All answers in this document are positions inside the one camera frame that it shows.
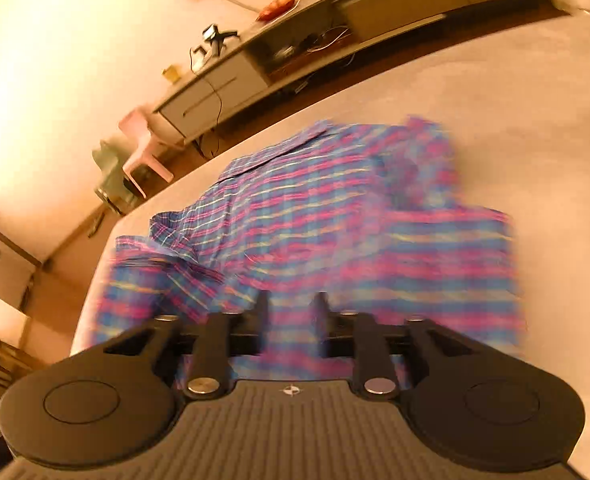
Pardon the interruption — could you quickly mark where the blue pink plaid shirt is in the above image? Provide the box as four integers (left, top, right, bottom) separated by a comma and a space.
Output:
87, 117, 524, 380

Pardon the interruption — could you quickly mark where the green plastic child chair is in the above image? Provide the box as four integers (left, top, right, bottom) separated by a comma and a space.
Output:
92, 140, 141, 217

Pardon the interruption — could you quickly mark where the pink plastic child chair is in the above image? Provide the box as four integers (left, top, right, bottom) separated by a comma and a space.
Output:
118, 108, 173, 198

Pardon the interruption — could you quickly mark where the small yellow cup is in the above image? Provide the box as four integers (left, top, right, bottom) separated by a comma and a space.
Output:
163, 64, 182, 84

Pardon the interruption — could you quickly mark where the black phone stand gadget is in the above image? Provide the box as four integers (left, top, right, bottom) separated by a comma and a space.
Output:
189, 24, 240, 70

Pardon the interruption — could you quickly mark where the red fruit plate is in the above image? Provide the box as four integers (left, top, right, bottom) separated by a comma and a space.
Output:
257, 0, 297, 23

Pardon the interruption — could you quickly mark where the long grey TV cabinet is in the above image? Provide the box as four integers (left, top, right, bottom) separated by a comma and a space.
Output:
154, 0, 494, 140

